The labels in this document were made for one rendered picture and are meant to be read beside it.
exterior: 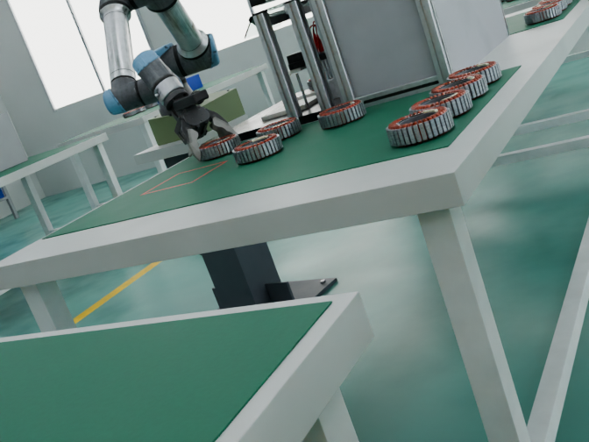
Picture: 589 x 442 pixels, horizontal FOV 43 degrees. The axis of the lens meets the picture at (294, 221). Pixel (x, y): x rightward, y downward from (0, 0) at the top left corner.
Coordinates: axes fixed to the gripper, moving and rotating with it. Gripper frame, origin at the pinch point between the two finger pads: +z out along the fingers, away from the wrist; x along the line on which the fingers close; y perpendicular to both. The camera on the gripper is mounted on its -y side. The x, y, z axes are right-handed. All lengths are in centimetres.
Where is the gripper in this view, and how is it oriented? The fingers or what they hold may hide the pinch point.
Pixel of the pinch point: (221, 148)
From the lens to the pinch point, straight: 194.1
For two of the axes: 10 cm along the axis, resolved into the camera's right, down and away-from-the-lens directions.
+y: -3.1, 5.0, 8.1
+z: 6.2, 7.5, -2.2
